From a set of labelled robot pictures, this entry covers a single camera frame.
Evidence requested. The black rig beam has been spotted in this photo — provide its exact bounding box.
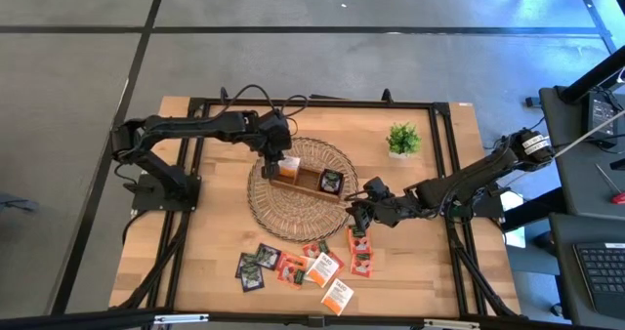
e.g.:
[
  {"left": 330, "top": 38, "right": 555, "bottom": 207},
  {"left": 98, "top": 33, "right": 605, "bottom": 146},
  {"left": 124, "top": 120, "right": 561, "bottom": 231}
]
[{"left": 0, "top": 308, "right": 625, "bottom": 330}]

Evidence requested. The silver beam bracket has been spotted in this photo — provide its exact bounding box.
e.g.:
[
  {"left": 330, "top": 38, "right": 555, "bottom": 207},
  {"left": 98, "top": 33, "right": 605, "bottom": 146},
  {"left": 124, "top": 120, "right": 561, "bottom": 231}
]
[
  {"left": 153, "top": 312, "right": 210, "bottom": 326},
  {"left": 423, "top": 318, "right": 480, "bottom": 330}
]

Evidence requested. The grey side desk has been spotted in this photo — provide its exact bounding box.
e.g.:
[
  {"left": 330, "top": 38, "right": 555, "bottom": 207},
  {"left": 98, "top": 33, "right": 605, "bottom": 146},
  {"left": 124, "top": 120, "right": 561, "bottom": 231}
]
[{"left": 539, "top": 85, "right": 625, "bottom": 209}]

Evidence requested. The white thin rod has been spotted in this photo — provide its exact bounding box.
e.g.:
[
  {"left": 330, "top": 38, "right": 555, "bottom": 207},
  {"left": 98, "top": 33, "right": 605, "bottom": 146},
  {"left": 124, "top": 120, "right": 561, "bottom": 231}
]
[{"left": 554, "top": 108, "right": 625, "bottom": 159}]

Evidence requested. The white orange Tazo tea packet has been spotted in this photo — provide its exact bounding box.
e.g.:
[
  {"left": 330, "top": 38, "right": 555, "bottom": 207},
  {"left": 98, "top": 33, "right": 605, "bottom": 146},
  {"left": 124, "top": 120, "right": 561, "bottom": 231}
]
[
  {"left": 300, "top": 255, "right": 318, "bottom": 285},
  {"left": 305, "top": 251, "right": 341, "bottom": 290},
  {"left": 320, "top": 278, "right": 355, "bottom": 317},
  {"left": 278, "top": 154, "right": 302, "bottom": 181}
]

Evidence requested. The grey floor object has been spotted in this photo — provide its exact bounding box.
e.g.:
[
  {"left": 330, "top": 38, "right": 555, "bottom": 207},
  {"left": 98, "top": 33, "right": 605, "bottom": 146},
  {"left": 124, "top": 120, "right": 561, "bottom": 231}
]
[{"left": 0, "top": 191, "right": 40, "bottom": 214}]

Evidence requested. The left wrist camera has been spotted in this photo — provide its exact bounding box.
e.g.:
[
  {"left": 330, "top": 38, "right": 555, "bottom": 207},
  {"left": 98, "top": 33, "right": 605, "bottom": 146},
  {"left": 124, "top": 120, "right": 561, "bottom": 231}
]
[{"left": 266, "top": 112, "right": 293, "bottom": 137}]

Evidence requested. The black aluminium table frame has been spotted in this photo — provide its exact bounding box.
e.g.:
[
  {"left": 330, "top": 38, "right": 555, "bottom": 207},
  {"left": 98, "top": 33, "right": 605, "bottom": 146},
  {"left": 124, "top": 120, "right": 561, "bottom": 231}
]
[{"left": 116, "top": 88, "right": 523, "bottom": 321}]

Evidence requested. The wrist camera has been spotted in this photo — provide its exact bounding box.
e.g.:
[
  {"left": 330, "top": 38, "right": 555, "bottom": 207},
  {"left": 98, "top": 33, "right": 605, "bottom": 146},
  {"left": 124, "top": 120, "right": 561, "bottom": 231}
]
[
  {"left": 266, "top": 112, "right": 293, "bottom": 137},
  {"left": 363, "top": 176, "right": 393, "bottom": 200}
]

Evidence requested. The black keyboard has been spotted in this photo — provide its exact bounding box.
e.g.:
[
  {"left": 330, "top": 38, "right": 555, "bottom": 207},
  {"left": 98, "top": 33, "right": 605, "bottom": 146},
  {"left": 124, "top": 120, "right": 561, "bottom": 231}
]
[{"left": 573, "top": 241, "right": 625, "bottom": 321}]

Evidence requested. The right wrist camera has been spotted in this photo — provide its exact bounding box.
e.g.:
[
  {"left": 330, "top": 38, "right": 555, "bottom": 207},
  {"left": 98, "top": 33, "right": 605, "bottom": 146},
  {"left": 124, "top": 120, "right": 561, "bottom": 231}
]
[{"left": 363, "top": 176, "right": 393, "bottom": 200}]

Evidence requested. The dark keyboard desk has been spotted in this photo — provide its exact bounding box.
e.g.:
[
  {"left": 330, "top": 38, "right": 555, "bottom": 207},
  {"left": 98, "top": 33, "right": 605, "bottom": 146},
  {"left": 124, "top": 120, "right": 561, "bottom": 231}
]
[{"left": 549, "top": 212, "right": 625, "bottom": 329}]

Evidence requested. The brown wooden tea box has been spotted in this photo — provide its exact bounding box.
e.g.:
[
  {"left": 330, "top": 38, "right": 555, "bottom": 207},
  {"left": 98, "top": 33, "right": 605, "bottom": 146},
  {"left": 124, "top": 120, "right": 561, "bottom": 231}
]
[{"left": 268, "top": 161, "right": 346, "bottom": 204}]

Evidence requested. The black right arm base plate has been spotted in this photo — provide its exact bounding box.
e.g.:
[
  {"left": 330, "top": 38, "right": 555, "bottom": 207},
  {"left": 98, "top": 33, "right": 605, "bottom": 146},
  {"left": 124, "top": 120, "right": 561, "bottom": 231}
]
[{"left": 438, "top": 181, "right": 507, "bottom": 219}]

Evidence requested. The black diagonal beam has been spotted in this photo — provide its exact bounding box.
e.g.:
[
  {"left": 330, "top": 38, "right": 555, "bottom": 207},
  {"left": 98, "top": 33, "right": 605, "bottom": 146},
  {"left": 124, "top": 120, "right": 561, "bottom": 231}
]
[{"left": 559, "top": 44, "right": 625, "bottom": 104}]

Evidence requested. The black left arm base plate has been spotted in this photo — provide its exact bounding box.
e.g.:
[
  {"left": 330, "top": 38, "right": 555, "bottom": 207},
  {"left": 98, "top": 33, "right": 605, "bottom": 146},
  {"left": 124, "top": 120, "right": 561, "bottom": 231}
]
[{"left": 131, "top": 173, "right": 202, "bottom": 213}]

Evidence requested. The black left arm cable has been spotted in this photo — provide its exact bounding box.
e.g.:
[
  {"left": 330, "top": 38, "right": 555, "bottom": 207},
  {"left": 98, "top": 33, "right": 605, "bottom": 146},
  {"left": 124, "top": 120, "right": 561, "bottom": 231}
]
[{"left": 219, "top": 83, "right": 310, "bottom": 126}]

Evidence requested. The black power adapter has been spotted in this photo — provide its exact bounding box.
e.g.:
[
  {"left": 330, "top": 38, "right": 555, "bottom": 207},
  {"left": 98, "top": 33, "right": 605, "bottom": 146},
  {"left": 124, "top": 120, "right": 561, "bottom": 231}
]
[{"left": 587, "top": 91, "right": 619, "bottom": 137}]

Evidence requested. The green plant in white pot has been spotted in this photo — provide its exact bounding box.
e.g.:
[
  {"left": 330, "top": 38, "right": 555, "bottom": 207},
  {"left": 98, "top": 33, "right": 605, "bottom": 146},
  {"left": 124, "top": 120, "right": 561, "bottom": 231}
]
[{"left": 385, "top": 122, "right": 424, "bottom": 160}]

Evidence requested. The round woven placemat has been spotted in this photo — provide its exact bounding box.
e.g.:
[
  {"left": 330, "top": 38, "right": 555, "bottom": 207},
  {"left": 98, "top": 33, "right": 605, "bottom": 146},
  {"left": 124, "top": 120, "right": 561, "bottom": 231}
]
[{"left": 246, "top": 136, "right": 360, "bottom": 244}]

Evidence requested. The red handled screwdriver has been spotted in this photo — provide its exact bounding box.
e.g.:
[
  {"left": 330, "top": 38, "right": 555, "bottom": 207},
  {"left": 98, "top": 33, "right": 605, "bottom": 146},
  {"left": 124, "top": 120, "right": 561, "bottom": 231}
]
[{"left": 594, "top": 162, "right": 625, "bottom": 205}]

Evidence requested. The dark purple tea packet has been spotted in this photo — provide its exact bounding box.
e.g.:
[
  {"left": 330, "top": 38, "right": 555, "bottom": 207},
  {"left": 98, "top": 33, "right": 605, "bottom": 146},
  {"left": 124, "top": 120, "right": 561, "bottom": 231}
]
[
  {"left": 254, "top": 242, "right": 283, "bottom": 271},
  {"left": 238, "top": 264, "right": 266, "bottom": 293},
  {"left": 234, "top": 251, "right": 258, "bottom": 280},
  {"left": 319, "top": 169, "right": 345, "bottom": 195}
]

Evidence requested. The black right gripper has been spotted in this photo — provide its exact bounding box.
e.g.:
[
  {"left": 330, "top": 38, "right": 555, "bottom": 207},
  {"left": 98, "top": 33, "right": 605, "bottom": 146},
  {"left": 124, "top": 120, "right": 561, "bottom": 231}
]
[{"left": 344, "top": 190, "right": 409, "bottom": 237}]

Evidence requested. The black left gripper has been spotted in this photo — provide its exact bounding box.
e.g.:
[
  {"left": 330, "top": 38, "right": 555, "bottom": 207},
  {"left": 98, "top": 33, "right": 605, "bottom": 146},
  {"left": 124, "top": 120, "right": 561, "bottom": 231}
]
[{"left": 257, "top": 112, "right": 294, "bottom": 181}]

